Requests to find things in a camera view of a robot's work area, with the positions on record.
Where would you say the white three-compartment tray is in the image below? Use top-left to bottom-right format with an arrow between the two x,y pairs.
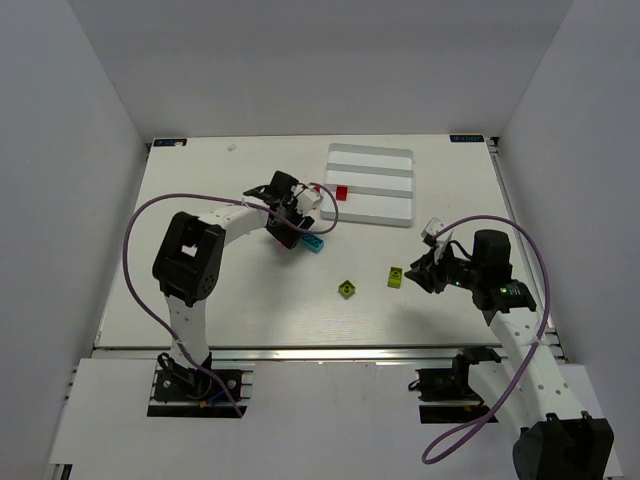
320,143 -> 415,228

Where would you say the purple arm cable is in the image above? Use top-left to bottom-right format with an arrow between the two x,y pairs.
122,181 -> 341,418
422,214 -> 552,464

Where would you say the blue lego brick long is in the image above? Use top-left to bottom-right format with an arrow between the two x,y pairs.
300,233 -> 324,253

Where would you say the blue label left corner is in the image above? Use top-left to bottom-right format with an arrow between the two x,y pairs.
152,138 -> 187,148

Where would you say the blue label corner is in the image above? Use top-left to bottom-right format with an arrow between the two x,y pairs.
449,134 -> 485,143
152,138 -> 187,148

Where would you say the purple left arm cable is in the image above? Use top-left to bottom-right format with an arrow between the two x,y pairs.
122,181 -> 341,418

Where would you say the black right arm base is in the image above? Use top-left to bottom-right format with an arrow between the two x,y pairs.
408,346 -> 501,402

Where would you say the red lego brick small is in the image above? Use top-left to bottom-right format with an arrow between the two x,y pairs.
335,185 -> 348,201

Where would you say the blue label right corner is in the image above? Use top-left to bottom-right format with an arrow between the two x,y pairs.
449,134 -> 485,143

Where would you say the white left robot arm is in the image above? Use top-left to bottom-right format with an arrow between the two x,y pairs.
152,171 -> 322,368

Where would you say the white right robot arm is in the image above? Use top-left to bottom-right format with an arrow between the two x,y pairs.
405,223 -> 614,479

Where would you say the green lego brick square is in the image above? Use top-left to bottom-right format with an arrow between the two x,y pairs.
338,280 -> 356,299

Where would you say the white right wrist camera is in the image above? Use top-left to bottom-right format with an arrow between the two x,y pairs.
421,217 -> 452,264

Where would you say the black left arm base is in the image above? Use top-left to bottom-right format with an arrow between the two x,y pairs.
152,353 -> 246,403

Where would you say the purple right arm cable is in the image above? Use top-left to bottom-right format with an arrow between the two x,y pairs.
422,214 -> 552,464

